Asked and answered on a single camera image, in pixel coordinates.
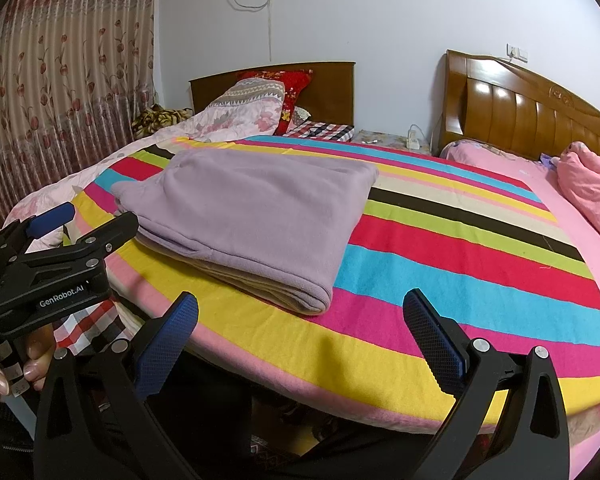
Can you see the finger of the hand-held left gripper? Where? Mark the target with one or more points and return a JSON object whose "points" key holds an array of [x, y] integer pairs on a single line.
{"points": [[115, 232], [52, 220]]}

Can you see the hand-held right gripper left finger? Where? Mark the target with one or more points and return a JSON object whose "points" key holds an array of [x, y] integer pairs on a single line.
{"points": [[172, 340]]}

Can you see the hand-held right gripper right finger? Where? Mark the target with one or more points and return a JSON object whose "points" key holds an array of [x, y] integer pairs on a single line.
{"points": [[432, 337]]}

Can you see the purple pants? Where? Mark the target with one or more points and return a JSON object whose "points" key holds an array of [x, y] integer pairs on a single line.
{"points": [[250, 220]]}

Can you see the person's left hand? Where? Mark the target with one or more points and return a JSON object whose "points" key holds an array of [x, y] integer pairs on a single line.
{"points": [[40, 360]]}

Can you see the colourful striped blanket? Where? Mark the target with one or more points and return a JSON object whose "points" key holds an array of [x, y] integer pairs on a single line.
{"points": [[455, 280]]}

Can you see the brown yellow blanket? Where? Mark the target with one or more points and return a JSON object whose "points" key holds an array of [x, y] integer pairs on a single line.
{"points": [[157, 120]]}

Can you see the floral pleated curtain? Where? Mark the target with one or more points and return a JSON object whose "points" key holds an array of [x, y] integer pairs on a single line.
{"points": [[70, 100]]}

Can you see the pale pink floral quilt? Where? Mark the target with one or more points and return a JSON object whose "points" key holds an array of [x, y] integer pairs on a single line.
{"points": [[240, 110]]}

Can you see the pink purple pillow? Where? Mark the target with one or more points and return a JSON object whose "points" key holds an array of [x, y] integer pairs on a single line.
{"points": [[460, 150]]}

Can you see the white power strip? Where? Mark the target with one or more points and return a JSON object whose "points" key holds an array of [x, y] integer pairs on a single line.
{"points": [[413, 141]]}

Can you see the patterned nightstand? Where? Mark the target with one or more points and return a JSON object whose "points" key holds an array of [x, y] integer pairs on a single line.
{"points": [[380, 140]]}

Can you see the small purple item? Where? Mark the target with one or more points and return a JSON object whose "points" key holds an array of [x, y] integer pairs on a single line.
{"points": [[549, 161]]}

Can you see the red embroidered pillow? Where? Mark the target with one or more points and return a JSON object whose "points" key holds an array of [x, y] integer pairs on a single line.
{"points": [[295, 95]]}

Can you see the glossy padded wooden headboard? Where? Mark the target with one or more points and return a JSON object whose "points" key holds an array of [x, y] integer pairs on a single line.
{"points": [[525, 110]]}

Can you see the dark wooden headboard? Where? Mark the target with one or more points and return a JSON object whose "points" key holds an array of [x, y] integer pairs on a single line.
{"points": [[330, 95]]}

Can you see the white wall socket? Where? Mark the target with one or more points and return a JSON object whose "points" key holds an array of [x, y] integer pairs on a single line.
{"points": [[518, 52]]}

